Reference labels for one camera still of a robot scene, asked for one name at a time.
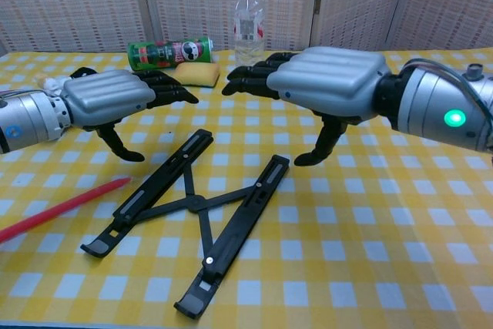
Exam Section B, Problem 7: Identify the green Pringles can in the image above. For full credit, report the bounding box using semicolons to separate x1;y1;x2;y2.
127;35;214;72

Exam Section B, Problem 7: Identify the yellow sponge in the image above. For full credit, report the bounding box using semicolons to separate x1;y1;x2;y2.
172;62;221;88

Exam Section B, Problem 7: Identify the red pen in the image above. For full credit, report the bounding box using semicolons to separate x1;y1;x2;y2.
0;176;133;244

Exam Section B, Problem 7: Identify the clear plastic water bottle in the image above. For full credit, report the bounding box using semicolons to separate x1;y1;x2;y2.
233;0;267;69

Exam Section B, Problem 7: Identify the black white plush doll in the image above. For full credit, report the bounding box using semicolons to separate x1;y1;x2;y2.
34;66;99;93

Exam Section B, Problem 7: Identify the black folding laptop stand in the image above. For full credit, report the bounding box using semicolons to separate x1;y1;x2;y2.
79;128;291;321

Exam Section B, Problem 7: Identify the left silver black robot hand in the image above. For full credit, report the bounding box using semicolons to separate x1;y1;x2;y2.
59;68;200;163

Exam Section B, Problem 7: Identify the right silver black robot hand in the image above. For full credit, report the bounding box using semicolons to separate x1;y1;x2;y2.
222;46;392;167

